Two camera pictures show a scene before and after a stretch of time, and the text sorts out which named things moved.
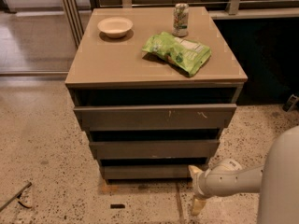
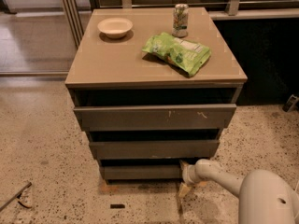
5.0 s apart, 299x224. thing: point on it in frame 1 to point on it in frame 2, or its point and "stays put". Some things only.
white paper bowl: x=115 y=27 stays put
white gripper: x=199 y=183 to x=189 y=174
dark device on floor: x=290 y=103 stays put
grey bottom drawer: x=147 y=172 stays put
